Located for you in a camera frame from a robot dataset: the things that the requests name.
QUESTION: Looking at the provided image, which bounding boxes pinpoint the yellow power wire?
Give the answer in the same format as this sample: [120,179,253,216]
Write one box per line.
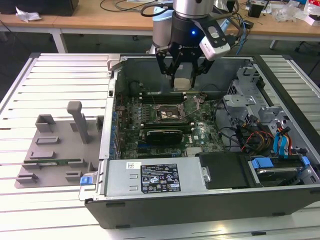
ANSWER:
[259,134,273,149]

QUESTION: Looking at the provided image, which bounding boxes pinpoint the thin blue cable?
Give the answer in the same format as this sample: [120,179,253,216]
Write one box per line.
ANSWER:
[238,13,250,55]

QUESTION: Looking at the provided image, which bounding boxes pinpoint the white and red box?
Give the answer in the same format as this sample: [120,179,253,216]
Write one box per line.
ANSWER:
[305,0,320,26]

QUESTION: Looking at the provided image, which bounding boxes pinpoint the grey parts rack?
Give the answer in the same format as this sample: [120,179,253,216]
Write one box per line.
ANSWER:
[13,100,106,190]

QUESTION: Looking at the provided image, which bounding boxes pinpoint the metal socket cover frame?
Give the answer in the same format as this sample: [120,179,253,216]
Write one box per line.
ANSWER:
[181,95,202,118]

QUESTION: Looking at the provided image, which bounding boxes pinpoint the clear plastic bags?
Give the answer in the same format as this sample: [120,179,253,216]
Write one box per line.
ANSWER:
[273,3,310,24]

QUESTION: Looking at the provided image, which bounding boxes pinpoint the black desktop box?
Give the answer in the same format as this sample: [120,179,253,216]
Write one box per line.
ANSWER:
[0,0,80,17]

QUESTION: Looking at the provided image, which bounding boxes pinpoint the green RAM stick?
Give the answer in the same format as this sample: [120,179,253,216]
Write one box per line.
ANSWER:
[23,158,82,166]

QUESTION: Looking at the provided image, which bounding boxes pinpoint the green motherboard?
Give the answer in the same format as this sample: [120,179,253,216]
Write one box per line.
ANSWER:
[113,92,226,160]

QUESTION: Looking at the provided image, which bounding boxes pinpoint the crumpled white paper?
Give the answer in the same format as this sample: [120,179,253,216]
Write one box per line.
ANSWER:
[14,6,43,24]

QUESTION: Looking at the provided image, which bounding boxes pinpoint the CPU socket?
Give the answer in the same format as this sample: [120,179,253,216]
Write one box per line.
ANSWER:
[155,103,187,124]

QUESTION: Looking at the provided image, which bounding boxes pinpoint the open black PC case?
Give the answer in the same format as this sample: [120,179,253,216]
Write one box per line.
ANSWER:
[78,53,320,230]

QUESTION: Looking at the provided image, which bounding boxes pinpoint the black graphics card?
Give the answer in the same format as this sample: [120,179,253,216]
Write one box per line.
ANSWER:
[145,128,184,146]

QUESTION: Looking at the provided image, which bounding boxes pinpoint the silver square CPU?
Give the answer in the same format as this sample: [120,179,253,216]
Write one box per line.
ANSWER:
[173,77,192,91]

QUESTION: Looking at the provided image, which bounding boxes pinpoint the thick black cable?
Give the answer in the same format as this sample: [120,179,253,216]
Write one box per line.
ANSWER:
[213,98,242,152]

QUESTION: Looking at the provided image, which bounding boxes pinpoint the blue disk carrier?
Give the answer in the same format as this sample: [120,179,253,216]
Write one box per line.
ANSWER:
[251,156,311,187]

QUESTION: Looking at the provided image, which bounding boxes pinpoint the thin metal locking lever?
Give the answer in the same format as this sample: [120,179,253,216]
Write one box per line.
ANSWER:
[148,91,159,107]
[162,109,182,120]

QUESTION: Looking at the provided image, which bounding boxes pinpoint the silver power supply unit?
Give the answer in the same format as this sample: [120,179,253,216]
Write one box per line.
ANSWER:
[96,159,210,198]

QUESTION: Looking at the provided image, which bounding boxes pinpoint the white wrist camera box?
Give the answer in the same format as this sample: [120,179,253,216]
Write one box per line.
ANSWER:
[199,23,231,61]

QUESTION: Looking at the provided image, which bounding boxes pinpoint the gripper cable with metal sleeve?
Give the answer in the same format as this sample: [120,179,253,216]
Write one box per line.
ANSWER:
[140,1,176,18]

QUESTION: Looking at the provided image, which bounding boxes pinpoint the black computer tower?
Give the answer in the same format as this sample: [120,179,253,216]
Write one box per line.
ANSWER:
[214,0,237,20]

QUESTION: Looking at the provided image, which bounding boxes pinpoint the wooden desk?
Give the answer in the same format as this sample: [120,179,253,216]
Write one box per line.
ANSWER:
[0,0,320,53]

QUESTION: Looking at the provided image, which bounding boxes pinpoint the blue flat cable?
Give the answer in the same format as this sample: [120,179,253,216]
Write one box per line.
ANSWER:
[273,136,283,158]
[280,127,289,160]

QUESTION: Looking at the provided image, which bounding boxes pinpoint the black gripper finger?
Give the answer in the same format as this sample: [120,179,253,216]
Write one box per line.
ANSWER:
[191,56,215,88]
[154,46,180,87]

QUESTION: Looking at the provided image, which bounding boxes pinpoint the black camera cable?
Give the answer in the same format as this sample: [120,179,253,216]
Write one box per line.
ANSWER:
[223,0,242,50]

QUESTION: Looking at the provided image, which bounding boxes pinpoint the black plastic shroud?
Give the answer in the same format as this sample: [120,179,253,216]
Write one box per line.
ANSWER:
[195,151,251,190]

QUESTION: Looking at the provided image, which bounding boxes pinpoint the silver drive cage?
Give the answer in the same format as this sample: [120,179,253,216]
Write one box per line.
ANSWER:
[222,58,291,141]

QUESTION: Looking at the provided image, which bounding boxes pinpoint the orange flat cable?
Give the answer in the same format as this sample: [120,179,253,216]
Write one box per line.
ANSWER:
[286,129,294,156]

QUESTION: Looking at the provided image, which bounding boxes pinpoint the silver finned chipset heatsink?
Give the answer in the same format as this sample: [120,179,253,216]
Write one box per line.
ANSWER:
[186,146,203,156]

